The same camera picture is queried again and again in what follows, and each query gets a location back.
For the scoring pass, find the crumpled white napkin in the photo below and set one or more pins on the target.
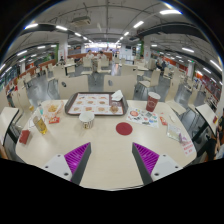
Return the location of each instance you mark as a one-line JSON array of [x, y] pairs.
[[117, 96]]

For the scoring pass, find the small red box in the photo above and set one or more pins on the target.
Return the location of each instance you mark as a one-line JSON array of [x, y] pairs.
[[24, 136]]

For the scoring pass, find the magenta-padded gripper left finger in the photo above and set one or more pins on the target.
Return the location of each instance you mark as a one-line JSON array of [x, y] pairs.
[[76, 159]]

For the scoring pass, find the dark brown serving tray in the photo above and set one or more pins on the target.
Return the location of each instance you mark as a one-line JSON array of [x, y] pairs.
[[122, 108]]

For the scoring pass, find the clear plastic wrapper packet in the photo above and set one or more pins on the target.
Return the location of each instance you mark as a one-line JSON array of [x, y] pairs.
[[174, 132]]

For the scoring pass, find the group of beige chairs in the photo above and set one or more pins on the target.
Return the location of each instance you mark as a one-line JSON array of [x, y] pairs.
[[154, 78]]

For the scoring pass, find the flat round red coaster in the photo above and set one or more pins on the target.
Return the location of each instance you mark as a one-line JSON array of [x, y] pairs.
[[124, 128]]

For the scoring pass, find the beige wooden chair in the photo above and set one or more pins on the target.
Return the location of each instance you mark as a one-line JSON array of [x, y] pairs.
[[121, 85], [73, 86]]

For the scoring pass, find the small white sachet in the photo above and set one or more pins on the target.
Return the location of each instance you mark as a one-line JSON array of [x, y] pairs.
[[172, 118]]

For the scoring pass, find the red paper cup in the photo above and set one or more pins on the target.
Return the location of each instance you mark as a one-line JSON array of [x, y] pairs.
[[152, 102]]

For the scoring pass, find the printed paper tray liner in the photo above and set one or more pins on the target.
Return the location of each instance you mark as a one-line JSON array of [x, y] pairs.
[[88, 104]]

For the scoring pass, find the group of ceiling lights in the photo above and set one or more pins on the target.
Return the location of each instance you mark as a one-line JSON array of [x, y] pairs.
[[170, 12]]

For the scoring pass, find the clear plastic bag with food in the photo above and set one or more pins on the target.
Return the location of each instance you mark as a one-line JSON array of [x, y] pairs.
[[53, 109]]

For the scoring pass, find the ceiling air conditioner unit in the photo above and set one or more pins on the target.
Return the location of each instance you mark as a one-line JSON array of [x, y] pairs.
[[81, 21]]

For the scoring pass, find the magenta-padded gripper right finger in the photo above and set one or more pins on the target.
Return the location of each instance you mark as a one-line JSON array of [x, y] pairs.
[[147, 159]]

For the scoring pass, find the beige side table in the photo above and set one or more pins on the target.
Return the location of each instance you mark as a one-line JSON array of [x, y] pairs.
[[6, 119], [206, 115]]

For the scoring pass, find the pink and white leaflet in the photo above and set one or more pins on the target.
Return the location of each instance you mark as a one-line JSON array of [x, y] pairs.
[[188, 147]]

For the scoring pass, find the colourful printed sticker sheet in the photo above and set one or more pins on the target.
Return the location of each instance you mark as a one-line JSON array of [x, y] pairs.
[[143, 117]]

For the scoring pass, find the person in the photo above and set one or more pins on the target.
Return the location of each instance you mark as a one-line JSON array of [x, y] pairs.
[[160, 62], [101, 55], [89, 55], [217, 143]]

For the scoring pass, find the red sauce packet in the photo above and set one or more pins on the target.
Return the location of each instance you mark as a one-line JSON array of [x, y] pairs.
[[163, 121], [54, 120]]

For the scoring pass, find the clear bottle with yellow drink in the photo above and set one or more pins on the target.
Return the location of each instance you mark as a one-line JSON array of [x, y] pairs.
[[40, 125]]

